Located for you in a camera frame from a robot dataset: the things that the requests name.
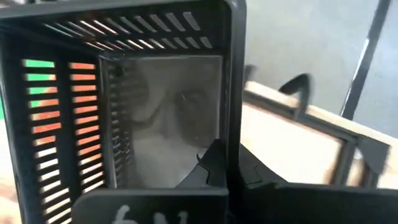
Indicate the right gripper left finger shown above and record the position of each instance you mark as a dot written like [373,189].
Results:
[155,207]

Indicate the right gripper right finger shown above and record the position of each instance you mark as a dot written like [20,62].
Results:
[311,207]

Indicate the black plastic slotted basket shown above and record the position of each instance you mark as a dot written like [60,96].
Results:
[174,109]

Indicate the red-orange plastic slotted basket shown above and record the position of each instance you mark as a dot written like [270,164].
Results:
[84,88]

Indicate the green plastic slotted basket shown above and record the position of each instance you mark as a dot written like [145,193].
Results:
[38,63]

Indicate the black curved table clamp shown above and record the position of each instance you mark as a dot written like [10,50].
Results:
[298,82]

